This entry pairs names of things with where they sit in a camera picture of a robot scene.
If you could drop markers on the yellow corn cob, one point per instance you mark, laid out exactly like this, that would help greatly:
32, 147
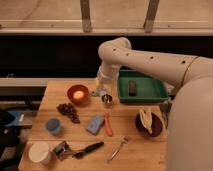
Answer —
146, 118

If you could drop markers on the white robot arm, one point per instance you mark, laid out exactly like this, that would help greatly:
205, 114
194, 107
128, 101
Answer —
190, 128

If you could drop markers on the small blue cup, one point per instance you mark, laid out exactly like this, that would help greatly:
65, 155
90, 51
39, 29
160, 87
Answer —
53, 126

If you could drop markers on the dark red grape bunch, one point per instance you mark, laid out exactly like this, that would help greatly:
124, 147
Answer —
67, 109

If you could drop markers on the white paper cup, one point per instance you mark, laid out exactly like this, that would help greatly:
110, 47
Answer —
40, 152

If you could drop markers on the dark brown block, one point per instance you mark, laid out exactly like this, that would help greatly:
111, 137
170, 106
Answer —
132, 88

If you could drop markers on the small metal cup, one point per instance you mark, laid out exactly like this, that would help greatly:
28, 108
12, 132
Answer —
107, 99

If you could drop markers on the silver fork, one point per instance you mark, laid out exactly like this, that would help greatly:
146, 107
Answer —
124, 141

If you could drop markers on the green plastic tray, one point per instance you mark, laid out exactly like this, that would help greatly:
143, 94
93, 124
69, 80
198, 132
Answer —
148, 90

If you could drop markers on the pale round fruit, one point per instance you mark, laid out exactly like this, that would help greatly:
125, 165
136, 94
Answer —
78, 95

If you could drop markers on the black-handled kitchen tool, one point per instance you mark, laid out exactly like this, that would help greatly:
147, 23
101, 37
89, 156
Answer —
62, 150

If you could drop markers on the blue sponge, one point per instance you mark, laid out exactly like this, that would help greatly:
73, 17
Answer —
95, 124

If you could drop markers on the orange-red bowl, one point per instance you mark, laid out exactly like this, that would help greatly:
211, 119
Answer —
78, 87

